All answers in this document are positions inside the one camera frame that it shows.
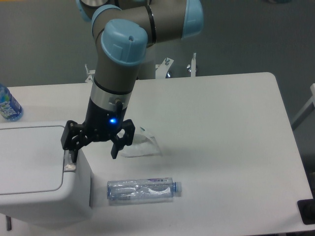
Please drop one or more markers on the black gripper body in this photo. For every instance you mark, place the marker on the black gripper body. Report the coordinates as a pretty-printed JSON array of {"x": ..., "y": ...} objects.
[{"x": 102, "y": 123}]

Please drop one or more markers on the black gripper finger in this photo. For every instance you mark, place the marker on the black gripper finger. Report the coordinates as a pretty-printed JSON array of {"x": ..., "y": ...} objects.
[
  {"x": 126, "y": 140},
  {"x": 74, "y": 137}
]

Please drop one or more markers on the white push-lid trash can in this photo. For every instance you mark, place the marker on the white push-lid trash can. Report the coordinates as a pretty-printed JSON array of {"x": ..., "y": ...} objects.
[{"x": 39, "y": 183}]

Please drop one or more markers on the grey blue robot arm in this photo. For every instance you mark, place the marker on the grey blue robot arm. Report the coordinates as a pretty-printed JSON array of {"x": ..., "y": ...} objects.
[{"x": 122, "y": 32}]

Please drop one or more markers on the crumpled white plastic wrapper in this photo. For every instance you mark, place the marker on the crumpled white plastic wrapper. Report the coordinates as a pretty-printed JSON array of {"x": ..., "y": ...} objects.
[{"x": 144, "y": 144}]

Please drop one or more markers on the crushed clear plastic bottle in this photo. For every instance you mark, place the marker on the crushed clear plastic bottle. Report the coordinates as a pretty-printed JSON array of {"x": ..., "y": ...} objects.
[{"x": 143, "y": 191}]

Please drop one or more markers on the blue label water bottle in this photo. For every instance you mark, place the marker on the blue label water bottle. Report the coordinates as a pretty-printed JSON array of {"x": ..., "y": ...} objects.
[{"x": 10, "y": 108}]

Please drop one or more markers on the black clamp at table edge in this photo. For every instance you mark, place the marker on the black clamp at table edge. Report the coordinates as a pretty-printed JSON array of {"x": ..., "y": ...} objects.
[{"x": 307, "y": 211}]

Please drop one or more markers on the white frame at right edge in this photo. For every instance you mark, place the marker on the white frame at right edge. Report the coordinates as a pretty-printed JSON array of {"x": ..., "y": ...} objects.
[{"x": 305, "y": 111}]

